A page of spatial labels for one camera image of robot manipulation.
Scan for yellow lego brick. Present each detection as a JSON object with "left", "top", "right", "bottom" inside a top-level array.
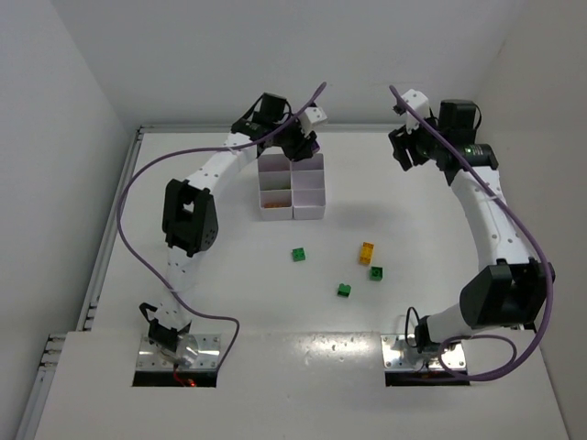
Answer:
[{"left": 358, "top": 242, "right": 374, "bottom": 266}]

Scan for green two-by-two lego brick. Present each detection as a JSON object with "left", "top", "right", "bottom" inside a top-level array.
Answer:
[{"left": 292, "top": 247, "right": 306, "bottom": 262}]

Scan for dark green lego brick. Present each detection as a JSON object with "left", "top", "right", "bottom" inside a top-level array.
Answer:
[{"left": 337, "top": 283, "right": 351, "bottom": 298}]

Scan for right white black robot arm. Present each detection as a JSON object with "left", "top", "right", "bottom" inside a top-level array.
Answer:
[{"left": 388, "top": 89, "right": 547, "bottom": 352}]

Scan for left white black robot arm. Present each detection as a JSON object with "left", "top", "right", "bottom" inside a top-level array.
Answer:
[{"left": 146, "top": 93, "right": 326, "bottom": 368}]

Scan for right white divided container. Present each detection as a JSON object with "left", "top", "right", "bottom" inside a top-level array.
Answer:
[{"left": 291, "top": 153, "right": 327, "bottom": 220}]

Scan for white divided container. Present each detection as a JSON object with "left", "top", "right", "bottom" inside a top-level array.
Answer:
[
  {"left": 291, "top": 153, "right": 327, "bottom": 220},
  {"left": 257, "top": 154, "right": 294, "bottom": 221}
]

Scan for left white divided container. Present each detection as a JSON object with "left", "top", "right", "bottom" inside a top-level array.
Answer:
[{"left": 257, "top": 154, "right": 294, "bottom": 221}]

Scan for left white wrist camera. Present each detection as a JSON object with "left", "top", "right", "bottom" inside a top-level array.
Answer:
[{"left": 298, "top": 106, "right": 328, "bottom": 137}]

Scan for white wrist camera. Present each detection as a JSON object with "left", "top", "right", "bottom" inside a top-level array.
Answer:
[
  {"left": 298, "top": 106, "right": 328, "bottom": 137},
  {"left": 393, "top": 89, "right": 430, "bottom": 134}
]

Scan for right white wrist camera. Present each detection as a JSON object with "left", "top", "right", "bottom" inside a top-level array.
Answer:
[{"left": 393, "top": 89, "right": 430, "bottom": 134}]

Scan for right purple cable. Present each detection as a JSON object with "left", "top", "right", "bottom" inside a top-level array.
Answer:
[{"left": 388, "top": 83, "right": 555, "bottom": 383}]

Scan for purple cable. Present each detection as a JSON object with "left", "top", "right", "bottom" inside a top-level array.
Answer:
[
  {"left": 388, "top": 83, "right": 555, "bottom": 383},
  {"left": 117, "top": 82, "right": 240, "bottom": 372}
]

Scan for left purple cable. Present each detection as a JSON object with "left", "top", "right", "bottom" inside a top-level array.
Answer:
[{"left": 117, "top": 82, "right": 240, "bottom": 372}]

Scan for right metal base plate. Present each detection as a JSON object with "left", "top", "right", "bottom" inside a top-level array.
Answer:
[{"left": 381, "top": 334, "right": 467, "bottom": 373}]

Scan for metal base plate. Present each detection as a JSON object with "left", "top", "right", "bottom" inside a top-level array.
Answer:
[
  {"left": 136, "top": 334, "right": 220, "bottom": 372},
  {"left": 381, "top": 334, "right": 467, "bottom": 373}
]

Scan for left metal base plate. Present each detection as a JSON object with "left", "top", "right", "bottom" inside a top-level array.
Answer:
[{"left": 136, "top": 334, "right": 220, "bottom": 372}]

